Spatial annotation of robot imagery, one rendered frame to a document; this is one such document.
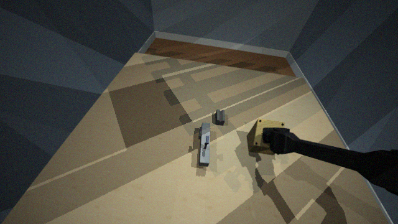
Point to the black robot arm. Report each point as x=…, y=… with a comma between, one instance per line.
x=378, y=167

